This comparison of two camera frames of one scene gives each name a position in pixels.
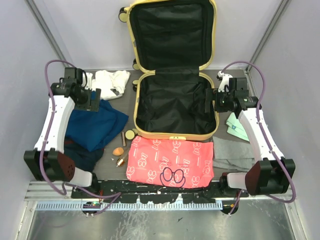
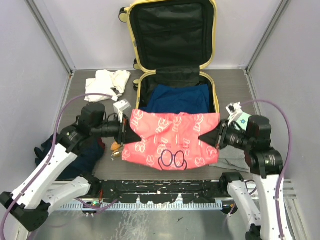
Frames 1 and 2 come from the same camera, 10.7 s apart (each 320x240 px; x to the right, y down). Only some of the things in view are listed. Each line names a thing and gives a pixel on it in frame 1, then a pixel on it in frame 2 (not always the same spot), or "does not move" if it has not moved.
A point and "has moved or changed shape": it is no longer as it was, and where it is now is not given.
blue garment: (92, 128) has moved or changed shape
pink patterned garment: (170, 163) → (170, 141)
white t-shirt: (112, 84) does not move
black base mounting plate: (209, 193) does not move
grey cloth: (233, 155) does not move
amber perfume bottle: (120, 162) → (116, 153)
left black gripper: (90, 104) → (126, 134)
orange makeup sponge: (117, 151) → (115, 146)
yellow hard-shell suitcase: (172, 41) does not move
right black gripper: (211, 95) → (217, 136)
